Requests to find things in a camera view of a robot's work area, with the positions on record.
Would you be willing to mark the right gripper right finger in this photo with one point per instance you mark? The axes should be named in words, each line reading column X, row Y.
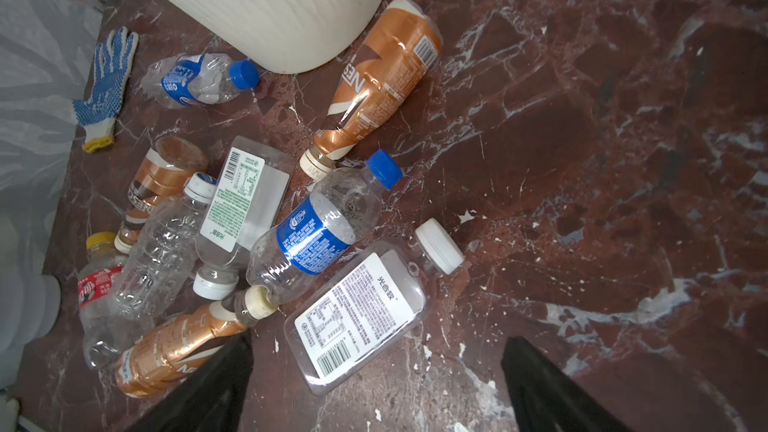
column 546, row 399

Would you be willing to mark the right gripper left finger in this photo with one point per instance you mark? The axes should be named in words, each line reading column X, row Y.
column 211, row 399

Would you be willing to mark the purple label bottle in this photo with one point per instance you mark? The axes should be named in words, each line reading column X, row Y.
column 382, row 293

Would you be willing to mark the blue cap Pepsi bottle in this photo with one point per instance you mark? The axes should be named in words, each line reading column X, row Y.
column 342, row 208

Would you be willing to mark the nescafe bottle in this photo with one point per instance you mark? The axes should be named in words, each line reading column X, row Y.
column 174, row 351
column 396, row 54
column 165, row 169

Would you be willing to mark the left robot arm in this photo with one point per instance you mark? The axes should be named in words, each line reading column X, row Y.
column 29, row 307

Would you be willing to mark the blue label bottle near bin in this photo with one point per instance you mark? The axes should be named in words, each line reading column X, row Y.
column 198, row 80

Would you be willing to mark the clear unlabelled plastic bottle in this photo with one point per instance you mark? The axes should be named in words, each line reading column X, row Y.
column 160, row 262

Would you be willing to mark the red label small bottle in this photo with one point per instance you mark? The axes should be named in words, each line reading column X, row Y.
column 106, row 333

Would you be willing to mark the green label flat bottle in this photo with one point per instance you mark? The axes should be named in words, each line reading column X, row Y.
column 251, row 187

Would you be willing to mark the blue dotted work glove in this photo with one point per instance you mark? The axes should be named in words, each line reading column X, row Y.
column 112, row 66

